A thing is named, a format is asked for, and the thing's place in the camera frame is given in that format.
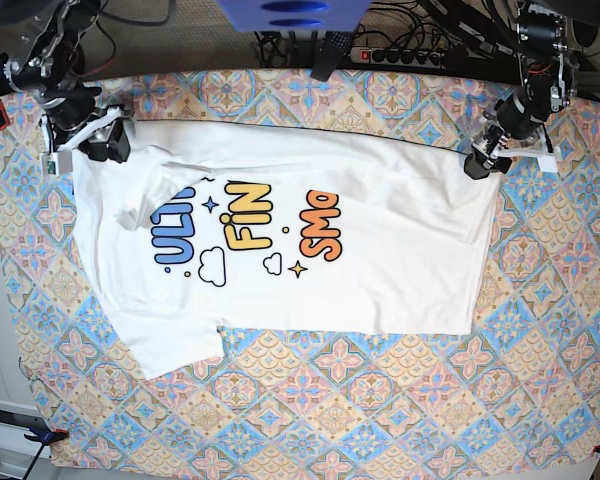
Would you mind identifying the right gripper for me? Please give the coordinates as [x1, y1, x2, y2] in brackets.
[39, 84, 131, 175]

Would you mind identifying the black power strip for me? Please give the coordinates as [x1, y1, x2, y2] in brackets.
[349, 47, 447, 69]

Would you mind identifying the patterned tile tablecloth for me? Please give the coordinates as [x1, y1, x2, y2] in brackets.
[0, 94, 600, 479]

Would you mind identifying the white cabinet lower left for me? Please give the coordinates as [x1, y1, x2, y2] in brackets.
[0, 400, 51, 479]

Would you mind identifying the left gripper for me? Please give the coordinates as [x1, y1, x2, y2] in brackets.
[463, 89, 560, 180]

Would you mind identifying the white printed T-shirt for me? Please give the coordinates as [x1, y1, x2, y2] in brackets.
[73, 121, 500, 379]

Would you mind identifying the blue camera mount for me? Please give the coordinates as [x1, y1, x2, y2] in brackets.
[217, 0, 371, 32]

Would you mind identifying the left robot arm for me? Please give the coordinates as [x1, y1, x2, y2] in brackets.
[464, 1, 579, 180]

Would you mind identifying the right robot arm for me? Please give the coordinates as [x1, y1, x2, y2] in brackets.
[0, 1, 131, 176]

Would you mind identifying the blue clamp lower left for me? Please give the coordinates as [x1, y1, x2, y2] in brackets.
[24, 427, 69, 446]

